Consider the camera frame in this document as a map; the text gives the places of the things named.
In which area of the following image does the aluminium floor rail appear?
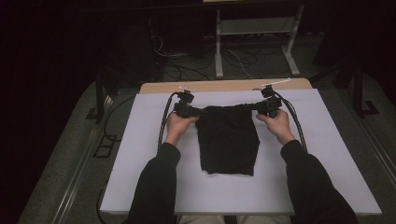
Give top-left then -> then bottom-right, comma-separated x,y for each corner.
50,94 -> 115,224
348,90 -> 396,185

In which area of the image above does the person's right hand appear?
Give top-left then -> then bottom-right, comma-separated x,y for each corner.
255,108 -> 296,147

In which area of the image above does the black garment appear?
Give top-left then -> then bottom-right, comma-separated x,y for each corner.
195,104 -> 261,177

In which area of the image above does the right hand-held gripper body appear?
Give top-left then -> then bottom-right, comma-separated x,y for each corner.
257,77 -> 292,119

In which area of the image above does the white table cover board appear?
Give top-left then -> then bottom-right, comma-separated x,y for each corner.
100,88 -> 382,216

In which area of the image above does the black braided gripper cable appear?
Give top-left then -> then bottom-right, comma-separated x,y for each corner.
278,92 -> 308,153
157,91 -> 180,153

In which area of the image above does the white floor cable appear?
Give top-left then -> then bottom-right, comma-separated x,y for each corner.
229,49 -> 254,79

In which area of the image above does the wooden table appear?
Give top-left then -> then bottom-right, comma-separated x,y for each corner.
138,77 -> 312,94

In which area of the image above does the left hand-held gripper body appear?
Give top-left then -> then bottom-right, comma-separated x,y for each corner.
172,85 -> 201,119

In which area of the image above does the white metal desk frame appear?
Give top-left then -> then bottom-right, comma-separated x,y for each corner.
214,4 -> 304,78

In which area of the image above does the tangle of black floor cables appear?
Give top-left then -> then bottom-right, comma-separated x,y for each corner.
148,34 -> 260,82

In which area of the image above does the person's left hand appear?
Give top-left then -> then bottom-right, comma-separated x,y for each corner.
164,112 -> 200,147

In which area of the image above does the black metal stand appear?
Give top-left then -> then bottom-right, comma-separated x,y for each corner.
85,71 -> 108,124
311,57 -> 380,119

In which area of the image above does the thin black floor cable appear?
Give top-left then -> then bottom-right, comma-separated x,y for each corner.
104,94 -> 134,141

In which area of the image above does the thick black floor cable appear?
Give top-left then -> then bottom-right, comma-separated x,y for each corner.
95,178 -> 110,224

